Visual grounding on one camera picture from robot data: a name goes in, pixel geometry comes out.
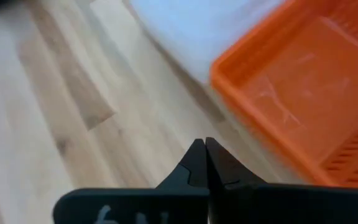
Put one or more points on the clear plastic basket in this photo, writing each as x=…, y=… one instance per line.
x=197, y=31

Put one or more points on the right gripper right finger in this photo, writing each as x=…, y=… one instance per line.
x=259, y=205

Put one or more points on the orange plastic basket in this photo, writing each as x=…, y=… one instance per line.
x=291, y=93

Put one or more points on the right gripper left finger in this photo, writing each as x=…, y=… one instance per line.
x=166, y=205

